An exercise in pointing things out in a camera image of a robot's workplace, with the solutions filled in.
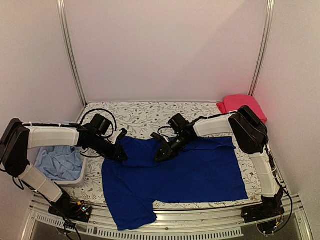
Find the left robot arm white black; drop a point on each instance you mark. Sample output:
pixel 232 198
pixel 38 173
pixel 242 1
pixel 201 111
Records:
pixel 19 139

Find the white plastic laundry basket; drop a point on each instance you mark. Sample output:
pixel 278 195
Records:
pixel 80 175

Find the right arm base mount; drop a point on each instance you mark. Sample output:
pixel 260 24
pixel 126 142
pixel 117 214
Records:
pixel 262 211

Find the aluminium corner post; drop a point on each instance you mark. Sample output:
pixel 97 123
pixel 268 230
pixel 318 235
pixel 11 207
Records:
pixel 270 6
pixel 61 7

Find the blue printed t-shirt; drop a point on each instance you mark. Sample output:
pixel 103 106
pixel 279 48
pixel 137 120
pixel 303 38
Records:
pixel 206 171

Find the aluminium front rail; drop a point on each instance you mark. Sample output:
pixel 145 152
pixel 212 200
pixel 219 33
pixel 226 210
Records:
pixel 223 223

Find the light blue shirt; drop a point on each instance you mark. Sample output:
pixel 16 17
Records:
pixel 60 162

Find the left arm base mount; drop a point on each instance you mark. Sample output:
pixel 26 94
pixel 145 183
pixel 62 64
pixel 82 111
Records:
pixel 77 211

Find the right aluminium corner post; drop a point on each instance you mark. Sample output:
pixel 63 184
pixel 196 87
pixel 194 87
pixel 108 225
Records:
pixel 270 6

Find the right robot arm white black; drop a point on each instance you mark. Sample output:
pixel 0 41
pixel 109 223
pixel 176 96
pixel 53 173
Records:
pixel 251 135

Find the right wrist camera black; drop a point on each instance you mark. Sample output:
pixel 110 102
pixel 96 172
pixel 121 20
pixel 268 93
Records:
pixel 178 123

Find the floral table mat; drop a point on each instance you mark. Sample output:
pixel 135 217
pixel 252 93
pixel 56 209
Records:
pixel 141 119

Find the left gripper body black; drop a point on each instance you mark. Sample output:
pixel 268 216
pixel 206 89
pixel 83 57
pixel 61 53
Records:
pixel 105 151

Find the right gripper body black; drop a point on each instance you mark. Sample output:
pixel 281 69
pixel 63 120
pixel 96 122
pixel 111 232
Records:
pixel 179 144

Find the left aluminium corner post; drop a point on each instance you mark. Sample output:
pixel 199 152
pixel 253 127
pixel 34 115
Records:
pixel 61 7

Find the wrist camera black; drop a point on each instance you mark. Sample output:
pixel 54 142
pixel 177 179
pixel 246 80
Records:
pixel 178 123
pixel 99 125

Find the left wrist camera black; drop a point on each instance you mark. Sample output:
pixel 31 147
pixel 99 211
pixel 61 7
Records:
pixel 99 125

